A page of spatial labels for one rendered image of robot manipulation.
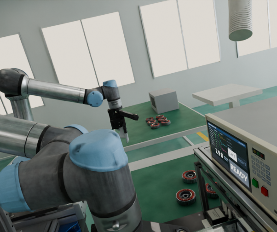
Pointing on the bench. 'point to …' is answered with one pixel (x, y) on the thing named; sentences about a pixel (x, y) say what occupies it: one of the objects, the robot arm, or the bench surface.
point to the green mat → (167, 190)
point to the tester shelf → (238, 193)
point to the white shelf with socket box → (227, 95)
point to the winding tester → (253, 165)
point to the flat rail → (221, 194)
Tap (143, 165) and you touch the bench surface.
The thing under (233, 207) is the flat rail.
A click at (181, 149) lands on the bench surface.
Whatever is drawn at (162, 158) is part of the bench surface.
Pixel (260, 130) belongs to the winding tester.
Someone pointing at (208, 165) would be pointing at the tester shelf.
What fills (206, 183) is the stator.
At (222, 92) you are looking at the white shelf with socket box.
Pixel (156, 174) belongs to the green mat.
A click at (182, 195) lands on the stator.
